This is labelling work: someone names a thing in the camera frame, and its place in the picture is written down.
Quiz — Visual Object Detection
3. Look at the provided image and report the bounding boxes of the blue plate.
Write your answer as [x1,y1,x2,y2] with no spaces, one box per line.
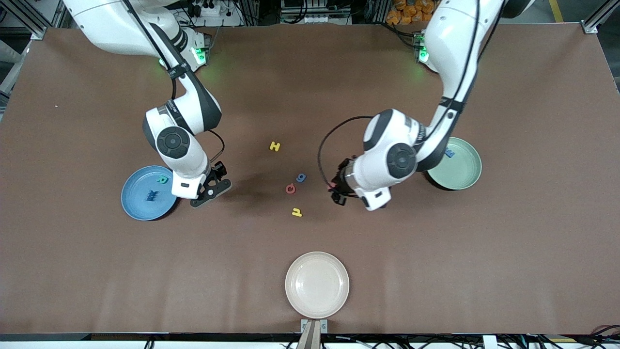
[121,165,179,222]

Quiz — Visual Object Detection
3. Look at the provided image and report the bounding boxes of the beige plate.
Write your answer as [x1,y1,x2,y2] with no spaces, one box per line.
[285,251,350,319]

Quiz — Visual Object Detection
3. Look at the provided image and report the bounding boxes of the green plate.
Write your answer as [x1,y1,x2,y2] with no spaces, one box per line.
[426,137,482,190]

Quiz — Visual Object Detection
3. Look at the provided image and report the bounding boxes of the orange packaged items pile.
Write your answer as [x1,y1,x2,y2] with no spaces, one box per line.
[386,0,434,26]

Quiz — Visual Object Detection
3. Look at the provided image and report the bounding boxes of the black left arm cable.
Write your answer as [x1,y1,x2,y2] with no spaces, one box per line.
[317,115,376,190]

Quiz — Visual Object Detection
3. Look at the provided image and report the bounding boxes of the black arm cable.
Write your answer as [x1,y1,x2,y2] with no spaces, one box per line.
[121,0,226,168]
[317,115,376,190]

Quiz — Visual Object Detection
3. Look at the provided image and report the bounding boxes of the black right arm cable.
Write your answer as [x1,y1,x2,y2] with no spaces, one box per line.
[121,0,226,168]

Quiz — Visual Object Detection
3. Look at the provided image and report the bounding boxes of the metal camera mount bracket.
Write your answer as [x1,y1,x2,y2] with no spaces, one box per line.
[296,319,328,349]

